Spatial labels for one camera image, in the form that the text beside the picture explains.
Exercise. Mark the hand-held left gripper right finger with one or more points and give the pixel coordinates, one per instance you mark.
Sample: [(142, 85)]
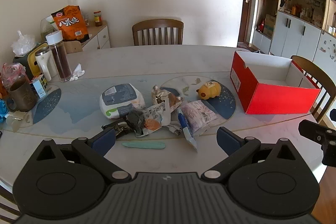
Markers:
[(227, 141)]

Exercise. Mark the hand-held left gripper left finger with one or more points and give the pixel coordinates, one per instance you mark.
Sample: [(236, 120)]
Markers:
[(103, 141)]

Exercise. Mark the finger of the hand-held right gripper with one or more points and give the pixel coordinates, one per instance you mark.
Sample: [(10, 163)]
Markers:
[(333, 115), (309, 130)]

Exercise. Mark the black packet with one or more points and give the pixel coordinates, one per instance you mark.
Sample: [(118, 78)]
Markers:
[(119, 128)]

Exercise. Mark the black wrapper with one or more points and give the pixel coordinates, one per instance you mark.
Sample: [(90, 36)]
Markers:
[(135, 119)]

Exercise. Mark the teal plastic scraper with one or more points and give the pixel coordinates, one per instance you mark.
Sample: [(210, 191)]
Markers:
[(144, 145)]

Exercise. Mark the blue plastic packet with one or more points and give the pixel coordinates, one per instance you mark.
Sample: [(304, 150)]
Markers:
[(186, 129)]

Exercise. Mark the red cardboard box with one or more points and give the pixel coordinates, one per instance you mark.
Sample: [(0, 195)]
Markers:
[(278, 98)]

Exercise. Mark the white grey wet wipes pack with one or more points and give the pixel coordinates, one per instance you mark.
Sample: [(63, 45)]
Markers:
[(119, 98)]

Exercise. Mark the yellow plush toy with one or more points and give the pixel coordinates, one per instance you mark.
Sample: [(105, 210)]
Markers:
[(208, 90)]

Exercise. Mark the white sausage snack packet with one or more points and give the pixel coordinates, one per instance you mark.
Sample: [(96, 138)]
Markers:
[(157, 119)]

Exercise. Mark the silver foil snack wrapper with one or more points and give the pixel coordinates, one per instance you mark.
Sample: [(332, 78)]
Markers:
[(168, 98)]

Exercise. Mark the white desktop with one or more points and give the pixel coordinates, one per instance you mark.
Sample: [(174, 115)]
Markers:
[(157, 61)]

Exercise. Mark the wooden slat back chair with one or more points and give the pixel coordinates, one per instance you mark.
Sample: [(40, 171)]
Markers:
[(157, 27), (319, 77)]

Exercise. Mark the printed blue table mat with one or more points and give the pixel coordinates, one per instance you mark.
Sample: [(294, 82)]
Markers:
[(84, 103)]

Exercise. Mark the group of small stickers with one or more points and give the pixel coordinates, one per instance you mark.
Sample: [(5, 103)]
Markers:
[(330, 49)]

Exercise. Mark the crumpled white tissue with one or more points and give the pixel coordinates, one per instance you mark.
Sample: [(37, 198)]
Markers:
[(77, 73)]

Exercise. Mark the puzzle cube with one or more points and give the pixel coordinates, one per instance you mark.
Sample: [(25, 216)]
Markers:
[(39, 85)]

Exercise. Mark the glass bottle with white cap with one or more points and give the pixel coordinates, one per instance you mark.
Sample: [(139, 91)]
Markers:
[(61, 61)]

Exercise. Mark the small clear glass dish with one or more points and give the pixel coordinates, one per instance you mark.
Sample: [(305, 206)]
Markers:
[(15, 120)]

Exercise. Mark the brown mug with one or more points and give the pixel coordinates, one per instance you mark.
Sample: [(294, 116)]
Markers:
[(22, 95)]

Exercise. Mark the patterned door rug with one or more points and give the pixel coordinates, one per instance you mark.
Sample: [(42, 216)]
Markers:
[(246, 47)]

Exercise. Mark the white thermos cup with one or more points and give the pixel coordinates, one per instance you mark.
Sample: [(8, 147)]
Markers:
[(46, 64)]

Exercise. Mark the white sideboard cabinet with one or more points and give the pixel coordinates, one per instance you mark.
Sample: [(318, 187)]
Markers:
[(99, 37)]

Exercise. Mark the blue cloth item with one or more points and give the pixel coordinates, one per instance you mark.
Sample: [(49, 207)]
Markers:
[(3, 109)]

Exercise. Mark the green yellow tissue box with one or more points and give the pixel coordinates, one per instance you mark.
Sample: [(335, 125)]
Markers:
[(30, 61)]

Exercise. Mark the brown cardboard carton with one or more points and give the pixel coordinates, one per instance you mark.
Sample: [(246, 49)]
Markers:
[(269, 26)]

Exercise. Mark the orange bottle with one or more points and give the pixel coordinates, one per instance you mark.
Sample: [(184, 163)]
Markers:
[(295, 10)]

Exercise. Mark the pink plastic bag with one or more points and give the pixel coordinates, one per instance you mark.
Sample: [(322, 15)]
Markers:
[(13, 73)]

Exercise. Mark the red bag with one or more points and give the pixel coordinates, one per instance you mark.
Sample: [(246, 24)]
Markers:
[(261, 26)]

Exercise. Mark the orange snack bag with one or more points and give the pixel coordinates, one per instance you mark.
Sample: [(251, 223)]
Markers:
[(71, 24)]

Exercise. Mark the small glass jar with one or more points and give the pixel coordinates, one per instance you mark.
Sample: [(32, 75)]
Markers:
[(85, 20)]

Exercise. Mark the jar with red label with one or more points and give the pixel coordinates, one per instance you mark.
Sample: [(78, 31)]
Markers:
[(98, 19)]

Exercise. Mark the green white bag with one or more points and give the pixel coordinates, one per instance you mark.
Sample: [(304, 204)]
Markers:
[(47, 27)]

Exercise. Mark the white plastic bag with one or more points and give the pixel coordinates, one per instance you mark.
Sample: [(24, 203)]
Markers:
[(22, 43)]

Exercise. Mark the white wall cabinet unit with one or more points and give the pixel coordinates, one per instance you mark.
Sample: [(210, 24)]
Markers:
[(302, 29)]

